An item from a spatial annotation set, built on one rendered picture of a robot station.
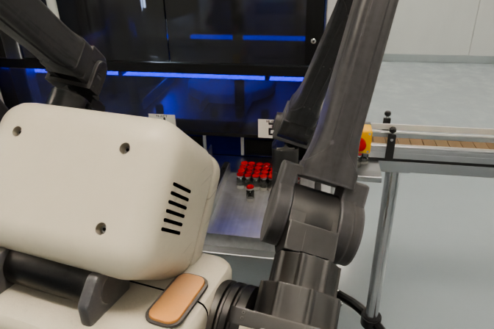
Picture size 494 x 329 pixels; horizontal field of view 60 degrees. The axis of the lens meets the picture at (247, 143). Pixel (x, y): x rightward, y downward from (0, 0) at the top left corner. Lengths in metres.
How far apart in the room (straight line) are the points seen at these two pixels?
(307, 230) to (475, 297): 1.94
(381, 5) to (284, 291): 0.34
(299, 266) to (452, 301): 1.89
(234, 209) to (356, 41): 0.72
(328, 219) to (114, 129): 0.24
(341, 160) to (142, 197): 0.23
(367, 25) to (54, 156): 0.37
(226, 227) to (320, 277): 0.66
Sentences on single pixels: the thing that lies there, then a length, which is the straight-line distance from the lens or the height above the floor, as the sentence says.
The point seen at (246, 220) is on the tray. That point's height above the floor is 0.88.
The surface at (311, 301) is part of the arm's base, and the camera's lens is 0.43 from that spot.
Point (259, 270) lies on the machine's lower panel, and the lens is 1.58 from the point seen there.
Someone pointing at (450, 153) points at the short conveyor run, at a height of 0.92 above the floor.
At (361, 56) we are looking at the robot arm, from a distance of 0.52.
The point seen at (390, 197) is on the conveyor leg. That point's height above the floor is 0.72.
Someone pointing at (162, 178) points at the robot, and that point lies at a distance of 0.39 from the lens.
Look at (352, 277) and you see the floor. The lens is 2.29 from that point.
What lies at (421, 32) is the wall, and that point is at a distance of 5.99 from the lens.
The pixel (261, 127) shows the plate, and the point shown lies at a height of 1.02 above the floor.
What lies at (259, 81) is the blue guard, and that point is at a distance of 1.22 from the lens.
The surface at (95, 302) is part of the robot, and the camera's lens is 0.42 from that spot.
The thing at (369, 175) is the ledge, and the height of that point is 0.88.
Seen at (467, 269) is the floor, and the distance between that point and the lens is 2.50.
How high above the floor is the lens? 1.54
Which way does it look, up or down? 26 degrees down
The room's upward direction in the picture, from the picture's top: 1 degrees counter-clockwise
